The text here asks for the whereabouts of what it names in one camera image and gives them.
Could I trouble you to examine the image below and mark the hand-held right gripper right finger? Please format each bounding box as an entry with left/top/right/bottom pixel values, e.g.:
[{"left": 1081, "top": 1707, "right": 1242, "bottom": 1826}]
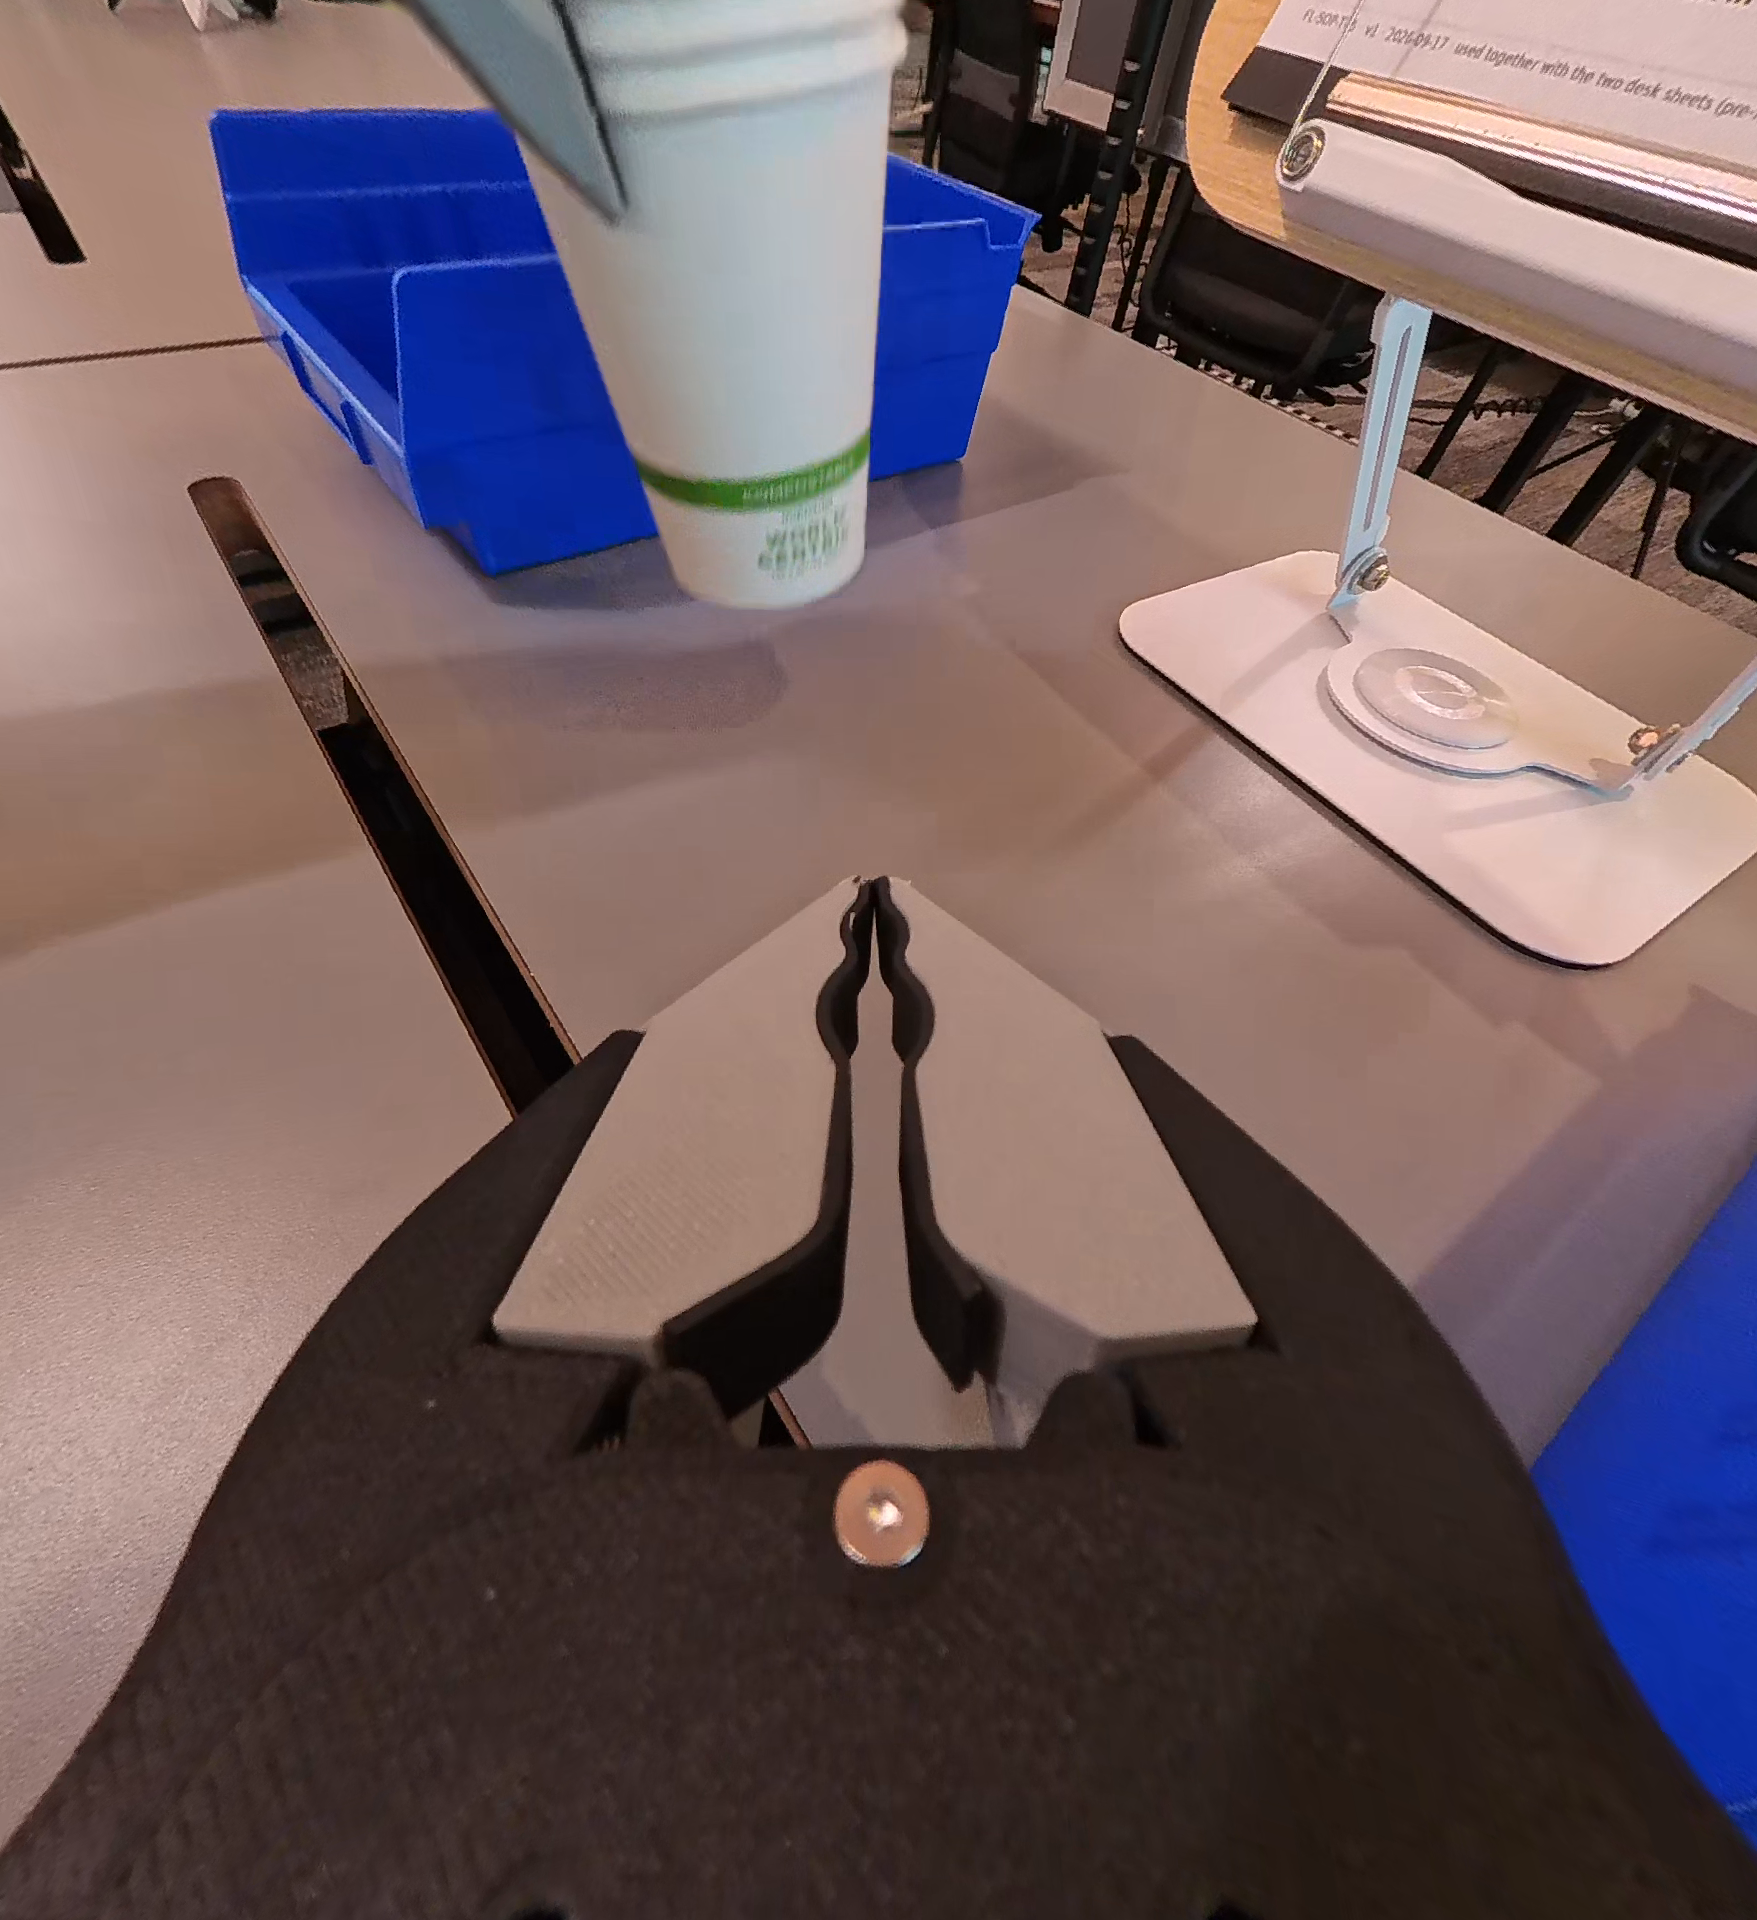
[{"left": 872, "top": 873, "right": 1258, "bottom": 1443}]

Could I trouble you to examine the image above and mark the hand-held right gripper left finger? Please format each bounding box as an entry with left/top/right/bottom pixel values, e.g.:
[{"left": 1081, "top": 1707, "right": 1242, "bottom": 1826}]
[{"left": 492, "top": 877, "right": 881, "bottom": 1422}]

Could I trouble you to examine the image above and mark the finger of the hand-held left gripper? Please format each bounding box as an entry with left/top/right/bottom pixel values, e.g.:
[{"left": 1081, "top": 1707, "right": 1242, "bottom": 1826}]
[{"left": 412, "top": 0, "right": 628, "bottom": 225}]

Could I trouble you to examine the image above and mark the stack of nested paper cups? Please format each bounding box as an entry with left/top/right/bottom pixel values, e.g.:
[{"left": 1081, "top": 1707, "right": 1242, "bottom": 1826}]
[{"left": 540, "top": 0, "right": 912, "bottom": 610}]

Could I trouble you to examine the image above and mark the blue plastic bin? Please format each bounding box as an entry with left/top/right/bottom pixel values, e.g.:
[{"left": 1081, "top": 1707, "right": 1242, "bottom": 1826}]
[
  {"left": 1530, "top": 1047, "right": 1757, "bottom": 1920},
  {"left": 206, "top": 109, "right": 1042, "bottom": 580}
]

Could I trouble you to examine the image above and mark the black office chair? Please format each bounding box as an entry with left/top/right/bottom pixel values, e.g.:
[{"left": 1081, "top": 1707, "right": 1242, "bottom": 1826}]
[
  {"left": 1141, "top": 186, "right": 1366, "bottom": 401},
  {"left": 921, "top": 0, "right": 1048, "bottom": 175}
]

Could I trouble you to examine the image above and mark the wooden document stand white base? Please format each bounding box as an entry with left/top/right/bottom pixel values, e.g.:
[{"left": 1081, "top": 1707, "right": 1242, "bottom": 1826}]
[{"left": 1119, "top": 0, "right": 1757, "bottom": 970}]

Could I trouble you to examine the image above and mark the grey monitor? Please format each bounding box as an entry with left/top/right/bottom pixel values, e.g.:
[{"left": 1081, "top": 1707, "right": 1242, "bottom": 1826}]
[{"left": 1042, "top": 0, "right": 1216, "bottom": 161}]

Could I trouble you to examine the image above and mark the printed instruction sheet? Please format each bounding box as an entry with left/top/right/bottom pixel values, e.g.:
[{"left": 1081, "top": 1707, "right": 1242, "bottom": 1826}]
[{"left": 1253, "top": 0, "right": 1757, "bottom": 199}]

